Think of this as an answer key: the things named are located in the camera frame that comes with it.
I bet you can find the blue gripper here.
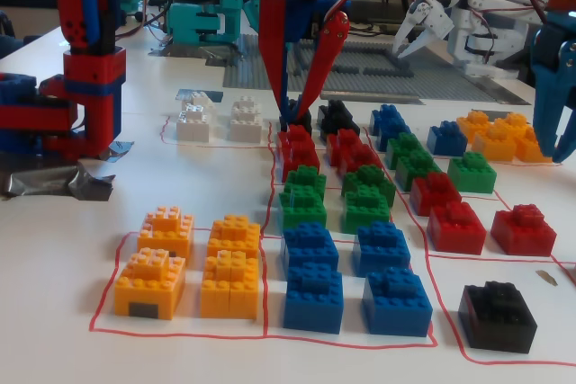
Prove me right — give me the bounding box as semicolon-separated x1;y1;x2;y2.
531;19;576;164

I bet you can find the black lego block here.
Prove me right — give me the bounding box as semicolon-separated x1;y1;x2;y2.
278;96;314;134
317;99;361;140
457;281;539;354

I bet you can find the small brown scrap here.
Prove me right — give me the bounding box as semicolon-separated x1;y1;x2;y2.
535;269;559;288

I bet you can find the crumpled grey duct tape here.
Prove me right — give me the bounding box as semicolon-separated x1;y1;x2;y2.
0;139;136;201

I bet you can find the orange lego block grey patch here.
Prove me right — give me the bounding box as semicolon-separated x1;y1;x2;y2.
113;247;187;321

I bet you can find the grey metal strip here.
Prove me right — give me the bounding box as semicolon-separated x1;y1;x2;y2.
318;88;425;105

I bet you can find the white lego block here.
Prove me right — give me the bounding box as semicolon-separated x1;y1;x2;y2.
228;109;264;143
175;103;212;143
187;90;218;111
231;95;263;118

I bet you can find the green lego block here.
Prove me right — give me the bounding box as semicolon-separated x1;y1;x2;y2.
283;165;329;199
447;151;498;195
277;185;329;233
394;149;443;192
340;190;392;236
340;164;397;205
385;132;428;169

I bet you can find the grey lego baseplate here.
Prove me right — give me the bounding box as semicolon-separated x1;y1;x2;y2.
223;32;532;105

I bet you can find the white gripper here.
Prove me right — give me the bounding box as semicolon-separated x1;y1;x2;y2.
391;0;454;61

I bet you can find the blue lego block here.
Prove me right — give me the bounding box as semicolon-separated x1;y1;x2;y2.
283;261;345;335
363;266;435;339
280;221;340;271
355;220;412;278
369;103;409;133
427;121;469;157
375;116;413;152

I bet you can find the dark grey lego frame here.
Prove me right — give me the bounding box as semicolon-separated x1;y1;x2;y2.
292;40;415;78

